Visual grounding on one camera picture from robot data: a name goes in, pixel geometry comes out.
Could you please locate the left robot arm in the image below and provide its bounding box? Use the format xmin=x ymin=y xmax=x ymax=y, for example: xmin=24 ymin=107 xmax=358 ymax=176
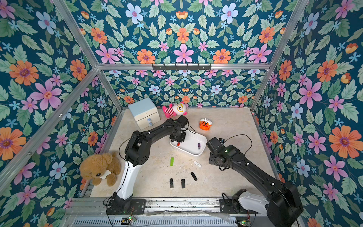
xmin=107 ymin=115 xmax=189 ymax=213

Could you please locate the black hook rail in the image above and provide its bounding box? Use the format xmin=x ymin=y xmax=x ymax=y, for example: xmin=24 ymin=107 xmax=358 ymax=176
xmin=152 ymin=63 xmax=212 ymax=71

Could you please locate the white storage box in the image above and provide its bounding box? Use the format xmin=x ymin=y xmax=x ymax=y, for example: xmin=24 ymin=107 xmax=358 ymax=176
xmin=169 ymin=131 xmax=207 ymax=157

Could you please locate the black usb drive white stripe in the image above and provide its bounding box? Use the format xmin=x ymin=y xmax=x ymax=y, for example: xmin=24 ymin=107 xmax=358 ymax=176
xmin=191 ymin=172 xmax=198 ymax=181

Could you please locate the aluminium frame corner post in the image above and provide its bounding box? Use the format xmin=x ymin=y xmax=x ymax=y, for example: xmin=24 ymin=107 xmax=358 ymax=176
xmin=249 ymin=1 xmax=309 ymax=112

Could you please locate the pink striped plush toy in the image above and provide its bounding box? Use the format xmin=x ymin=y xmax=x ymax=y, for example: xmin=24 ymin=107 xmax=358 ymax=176
xmin=162 ymin=102 xmax=188 ymax=118

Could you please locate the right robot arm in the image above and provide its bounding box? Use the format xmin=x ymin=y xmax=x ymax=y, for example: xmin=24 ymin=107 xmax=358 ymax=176
xmin=206 ymin=137 xmax=303 ymax=227

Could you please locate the white mini drawer cabinet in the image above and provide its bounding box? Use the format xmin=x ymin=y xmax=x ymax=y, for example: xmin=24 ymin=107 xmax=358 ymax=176
xmin=129 ymin=97 xmax=160 ymax=129

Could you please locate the brown teddy bear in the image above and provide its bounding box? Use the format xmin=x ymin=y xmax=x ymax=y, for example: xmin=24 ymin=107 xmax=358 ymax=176
xmin=80 ymin=152 xmax=121 ymax=186

